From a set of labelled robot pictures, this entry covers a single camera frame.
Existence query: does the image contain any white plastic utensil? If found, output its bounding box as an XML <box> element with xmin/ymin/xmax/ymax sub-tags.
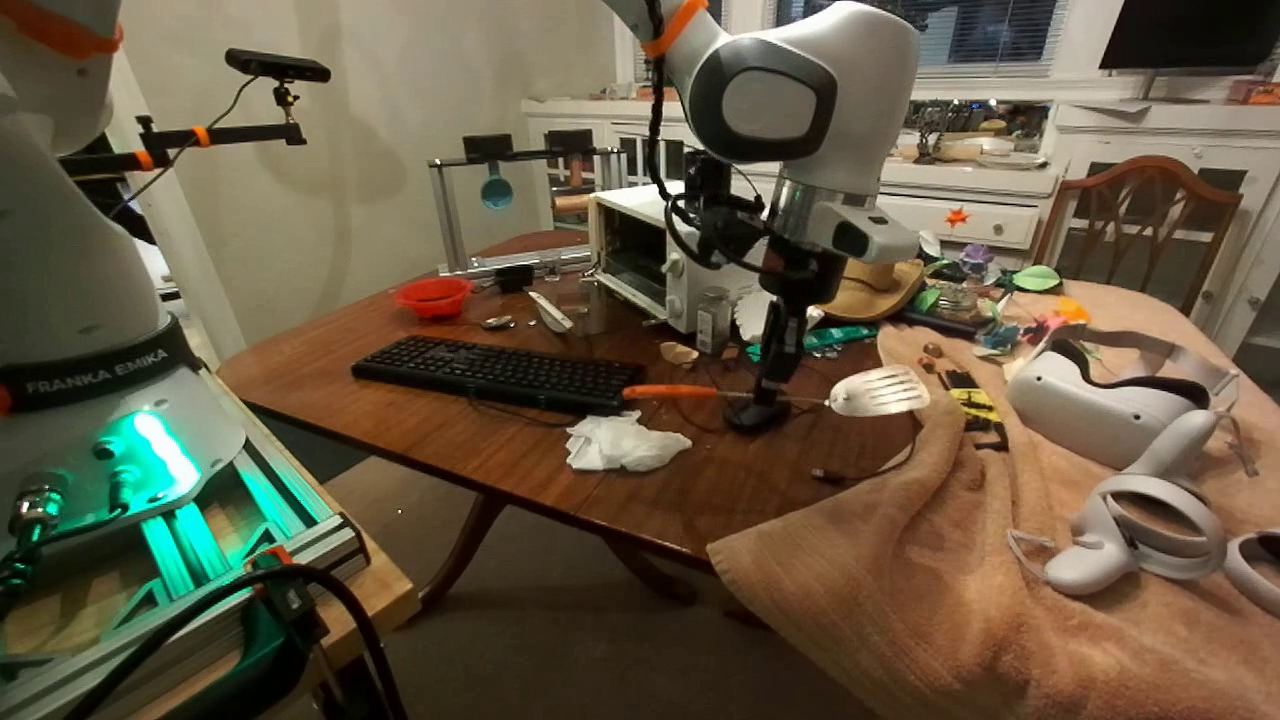
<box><xmin>525</xmin><ymin>285</ymin><xmax>581</xmax><ymax>335</ymax></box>

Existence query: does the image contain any thick black cable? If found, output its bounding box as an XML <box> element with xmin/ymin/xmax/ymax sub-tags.
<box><xmin>64</xmin><ymin>556</ymin><xmax>411</xmax><ymax>720</ymax></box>

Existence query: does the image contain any white VR headset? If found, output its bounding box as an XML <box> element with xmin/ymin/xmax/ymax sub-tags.
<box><xmin>1005</xmin><ymin>331</ymin><xmax>1242</xmax><ymax>471</ymax></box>

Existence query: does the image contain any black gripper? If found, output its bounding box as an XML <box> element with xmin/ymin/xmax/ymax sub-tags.
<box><xmin>723</xmin><ymin>236</ymin><xmax>850</xmax><ymax>437</ymax></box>

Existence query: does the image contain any yellow and black gadget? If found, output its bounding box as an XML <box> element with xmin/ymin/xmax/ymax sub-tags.
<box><xmin>946</xmin><ymin>370</ymin><xmax>1007</xmax><ymax>458</ymax></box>

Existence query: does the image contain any black television screen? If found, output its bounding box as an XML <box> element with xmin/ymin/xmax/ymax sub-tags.
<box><xmin>1098</xmin><ymin>0</ymin><xmax>1280</xmax><ymax>78</ymax></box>

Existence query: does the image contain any peach towel blanket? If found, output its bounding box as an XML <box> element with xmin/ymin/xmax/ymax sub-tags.
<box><xmin>703</xmin><ymin>278</ymin><xmax>1280</xmax><ymax>720</ymax></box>

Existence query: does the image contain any straw hat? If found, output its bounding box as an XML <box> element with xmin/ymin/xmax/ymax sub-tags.
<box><xmin>818</xmin><ymin>254</ymin><xmax>926</xmax><ymax>325</ymax></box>

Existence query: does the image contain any metal frame stand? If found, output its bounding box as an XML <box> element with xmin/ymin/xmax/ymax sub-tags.
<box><xmin>428</xmin><ymin>128</ymin><xmax>631</xmax><ymax>279</ymax></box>

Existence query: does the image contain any aluminium robot mounting platform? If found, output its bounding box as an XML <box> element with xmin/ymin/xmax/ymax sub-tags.
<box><xmin>0</xmin><ymin>371</ymin><xmax>422</xmax><ymax>720</ymax></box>

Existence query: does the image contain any wooden chair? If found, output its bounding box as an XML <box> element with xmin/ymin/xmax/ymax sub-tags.
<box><xmin>1029</xmin><ymin>153</ymin><xmax>1246</xmax><ymax>321</ymax></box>

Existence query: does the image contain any small glass jar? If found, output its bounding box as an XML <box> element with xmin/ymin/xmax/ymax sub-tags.
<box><xmin>692</xmin><ymin>285</ymin><xmax>740</xmax><ymax>359</ymax></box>

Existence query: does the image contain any crumpled white plastic bag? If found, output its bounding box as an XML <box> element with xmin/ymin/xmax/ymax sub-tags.
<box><xmin>561</xmin><ymin>409</ymin><xmax>696</xmax><ymax>482</ymax></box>

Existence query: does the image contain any green round lid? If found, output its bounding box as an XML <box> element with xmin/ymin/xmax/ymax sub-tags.
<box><xmin>1005</xmin><ymin>263</ymin><xmax>1068</xmax><ymax>302</ymax></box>

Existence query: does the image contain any white toaster oven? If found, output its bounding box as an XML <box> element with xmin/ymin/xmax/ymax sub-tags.
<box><xmin>585</xmin><ymin>180</ymin><xmax>755</xmax><ymax>335</ymax></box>

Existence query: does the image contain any black camera bar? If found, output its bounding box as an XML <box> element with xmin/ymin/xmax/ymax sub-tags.
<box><xmin>219</xmin><ymin>43</ymin><xmax>337</xmax><ymax>88</ymax></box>

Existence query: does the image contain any black computer keyboard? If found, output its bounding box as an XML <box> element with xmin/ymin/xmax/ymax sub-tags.
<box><xmin>348</xmin><ymin>331</ymin><xmax>648</xmax><ymax>418</ymax></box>

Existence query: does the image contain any green snack package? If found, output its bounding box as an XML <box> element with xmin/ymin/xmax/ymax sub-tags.
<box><xmin>740</xmin><ymin>321</ymin><xmax>881</xmax><ymax>370</ymax></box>

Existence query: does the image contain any black camera boom mount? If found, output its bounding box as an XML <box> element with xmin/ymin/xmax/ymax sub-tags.
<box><xmin>73</xmin><ymin>78</ymin><xmax>313</xmax><ymax>175</ymax></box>

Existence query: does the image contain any white VR controller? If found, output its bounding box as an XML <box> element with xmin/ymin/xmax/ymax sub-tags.
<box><xmin>1220</xmin><ymin>528</ymin><xmax>1280</xmax><ymax>620</ymax></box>
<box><xmin>1036</xmin><ymin>409</ymin><xmax>1233</xmax><ymax>602</ymax></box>

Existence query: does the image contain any white fluted paper bowl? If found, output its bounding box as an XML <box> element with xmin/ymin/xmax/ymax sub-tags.
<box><xmin>732</xmin><ymin>287</ymin><xmax>785</xmax><ymax>348</ymax></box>

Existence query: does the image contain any red bowl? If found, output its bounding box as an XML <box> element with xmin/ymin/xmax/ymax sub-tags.
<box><xmin>391</xmin><ymin>273</ymin><xmax>476</xmax><ymax>325</ymax></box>

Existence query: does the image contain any small wooden block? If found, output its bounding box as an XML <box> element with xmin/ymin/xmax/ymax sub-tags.
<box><xmin>656</xmin><ymin>335</ymin><xmax>703</xmax><ymax>377</ymax></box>

